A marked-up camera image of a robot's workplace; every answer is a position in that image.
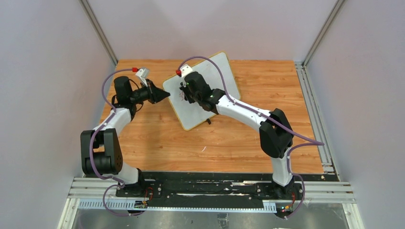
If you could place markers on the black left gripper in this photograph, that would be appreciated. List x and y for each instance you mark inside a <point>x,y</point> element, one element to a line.
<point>152,93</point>

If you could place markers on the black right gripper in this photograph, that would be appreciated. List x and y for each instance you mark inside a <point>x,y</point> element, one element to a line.
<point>185,93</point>

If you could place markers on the yellow framed whiteboard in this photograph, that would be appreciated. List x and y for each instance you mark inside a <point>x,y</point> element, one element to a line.
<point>192,115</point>

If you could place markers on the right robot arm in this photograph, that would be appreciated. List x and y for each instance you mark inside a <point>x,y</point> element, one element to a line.
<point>274,140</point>

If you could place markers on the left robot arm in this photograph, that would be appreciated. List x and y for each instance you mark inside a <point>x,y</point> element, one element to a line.
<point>101,154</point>

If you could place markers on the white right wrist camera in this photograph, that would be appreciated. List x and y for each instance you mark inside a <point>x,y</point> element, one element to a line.
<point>185,70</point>

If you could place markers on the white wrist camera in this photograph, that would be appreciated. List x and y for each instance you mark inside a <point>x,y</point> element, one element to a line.
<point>142,74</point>
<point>185,70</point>

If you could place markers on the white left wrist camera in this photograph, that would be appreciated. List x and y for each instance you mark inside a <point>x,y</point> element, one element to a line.
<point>142,74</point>

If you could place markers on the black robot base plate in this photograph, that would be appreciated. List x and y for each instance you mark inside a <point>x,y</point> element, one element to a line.
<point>212,190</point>

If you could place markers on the aluminium frame rails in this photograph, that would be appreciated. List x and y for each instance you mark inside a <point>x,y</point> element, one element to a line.
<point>328,204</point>

